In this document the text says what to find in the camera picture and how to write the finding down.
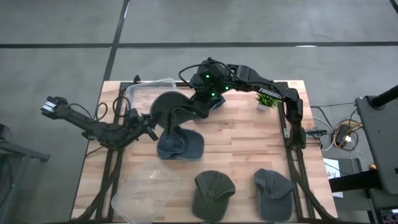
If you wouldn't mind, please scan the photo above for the clear plastic bin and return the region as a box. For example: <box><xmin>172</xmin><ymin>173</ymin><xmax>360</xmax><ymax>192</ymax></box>
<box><xmin>111</xmin><ymin>157</ymin><xmax>182</xmax><ymax>224</ymax></box>
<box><xmin>126</xmin><ymin>77</ymin><xmax>178</xmax><ymax>114</ymax></box>

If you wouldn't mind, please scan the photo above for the black pole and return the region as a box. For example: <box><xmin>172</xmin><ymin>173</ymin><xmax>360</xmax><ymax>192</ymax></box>
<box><xmin>369</xmin><ymin>84</ymin><xmax>398</xmax><ymax>109</ymax></box>

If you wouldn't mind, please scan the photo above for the yellow cable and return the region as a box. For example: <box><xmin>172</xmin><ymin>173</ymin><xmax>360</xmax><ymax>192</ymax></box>
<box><xmin>332</xmin><ymin>121</ymin><xmax>363</xmax><ymax>149</ymax></box>

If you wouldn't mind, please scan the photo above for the control box with buttons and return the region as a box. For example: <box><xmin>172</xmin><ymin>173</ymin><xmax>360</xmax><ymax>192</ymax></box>
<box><xmin>377</xmin><ymin>208</ymin><xmax>398</xmax><ymax>224</ymax></box>

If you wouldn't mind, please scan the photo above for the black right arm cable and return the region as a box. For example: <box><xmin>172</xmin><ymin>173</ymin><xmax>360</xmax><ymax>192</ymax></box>
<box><xmin>178</xmin><ymin>63</ymin><xmax>208</xmax><ymax>91</ymax></box>

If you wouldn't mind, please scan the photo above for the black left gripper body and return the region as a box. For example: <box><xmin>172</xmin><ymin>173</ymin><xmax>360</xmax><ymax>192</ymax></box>
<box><xmin>126</xmin><ymin>107</ymin><xmax>154</xmax><ymax>138</ymax></box>

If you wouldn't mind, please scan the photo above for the grey cart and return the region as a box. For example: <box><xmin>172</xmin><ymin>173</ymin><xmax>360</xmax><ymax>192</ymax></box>
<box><xmin>355</xmin><ymin>95</ymin><xmax>398</xmax><ymax>195</ymax></box>

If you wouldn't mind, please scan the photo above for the olive green cap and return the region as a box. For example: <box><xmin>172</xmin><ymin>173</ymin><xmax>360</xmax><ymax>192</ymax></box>
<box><xmin>191</xmin><ymin>170</ymin><xmax>236</xmax><ymax>223</ymax></box>

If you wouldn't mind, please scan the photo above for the white cable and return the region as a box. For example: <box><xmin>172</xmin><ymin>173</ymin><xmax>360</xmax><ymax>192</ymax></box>
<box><xmin>312</xmin><ymin>116</ymin><xmax>336</xmax><ymax>152</ymax></box>

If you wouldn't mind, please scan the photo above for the dark blue denim cap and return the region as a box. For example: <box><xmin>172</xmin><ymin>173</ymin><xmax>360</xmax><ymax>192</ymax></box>
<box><xmin>156</xmin><ymin>126</ymin><xmax>205</xmax><ymax>162</ymax></box>

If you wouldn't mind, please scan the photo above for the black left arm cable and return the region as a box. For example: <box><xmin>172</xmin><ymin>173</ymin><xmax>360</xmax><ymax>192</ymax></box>
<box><xmin>68</xmin><ymin>95</ymin><xmax>132</xmax><ymax>123</ymax></box>

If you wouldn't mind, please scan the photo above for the grey cap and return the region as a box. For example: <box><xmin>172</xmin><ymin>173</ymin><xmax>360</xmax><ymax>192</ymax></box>
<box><xmin>253</xmin><ymin>168</ymin><xmax>295</xmax><ymax>222</ymax></box>

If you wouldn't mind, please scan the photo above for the white paper sheet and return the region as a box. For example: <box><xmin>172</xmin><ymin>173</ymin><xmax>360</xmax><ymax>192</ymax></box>
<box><xmin>323</xmin><ymin>157</ymin><xmax>345</xmax><ymax>198</ymax></box>

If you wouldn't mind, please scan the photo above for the dark green cap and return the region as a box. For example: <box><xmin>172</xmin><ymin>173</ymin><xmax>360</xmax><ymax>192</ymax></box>
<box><xmin>149</xmin><ymin>90</ymin><xmax>218</xmax><ymax>134</ymax></box>

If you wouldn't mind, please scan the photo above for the black metal rig frame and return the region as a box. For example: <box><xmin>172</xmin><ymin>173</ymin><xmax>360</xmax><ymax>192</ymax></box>
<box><xmin>71</xmin><ymin>80</ymin><xmax>338</xmax><ymax>224</ymax></box>

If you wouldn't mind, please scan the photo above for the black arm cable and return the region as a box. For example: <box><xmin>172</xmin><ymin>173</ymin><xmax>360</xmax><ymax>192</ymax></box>
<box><xmin>178</xmin><ymin>63</ymin><xmax>208</xmax><ymax>91</ymax></box>
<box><xmin>68</xmin><ymin>95</ymin><xmax>132</xmax><ymax>123</ymax></box>

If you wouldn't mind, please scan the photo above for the black beam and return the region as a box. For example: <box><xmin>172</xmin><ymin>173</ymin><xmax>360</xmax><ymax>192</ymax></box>
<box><xmin>328</xmin><ymin>169</ymin><xmax>383</xmax><ymax>193</ymax></box>

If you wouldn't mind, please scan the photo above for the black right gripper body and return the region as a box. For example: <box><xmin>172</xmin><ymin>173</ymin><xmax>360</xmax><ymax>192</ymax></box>
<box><xmin>188</xmin><ymin>57</ymin><xmax>233</xmax><ymax>102</ymax></box>

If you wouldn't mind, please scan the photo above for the green plant in white pot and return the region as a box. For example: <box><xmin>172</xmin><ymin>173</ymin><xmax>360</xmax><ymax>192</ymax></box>
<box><xmin>254</xmin><ymin>92</ymin><xmax>282</xmax><ymax>112</ymax></box>

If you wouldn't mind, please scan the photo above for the black power brick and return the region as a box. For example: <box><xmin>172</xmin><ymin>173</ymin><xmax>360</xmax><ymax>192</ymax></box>
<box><xmin>337</xmin><ymin>124</ymin><xmax>351</xmax><ymax>142</ymax></box>

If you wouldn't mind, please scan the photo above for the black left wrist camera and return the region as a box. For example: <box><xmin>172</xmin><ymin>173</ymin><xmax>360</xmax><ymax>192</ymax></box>
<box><xmin>128</xmin><ymin>108</ymin><xmax>141</xmax><ymax>124</ymax></box>

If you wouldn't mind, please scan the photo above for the bright blue cap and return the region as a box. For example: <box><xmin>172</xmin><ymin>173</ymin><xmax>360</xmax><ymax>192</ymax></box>
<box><xmin>198</xmin><ymin>95</ymin><xmax>227</xmax><ymax>122</ymax></box>

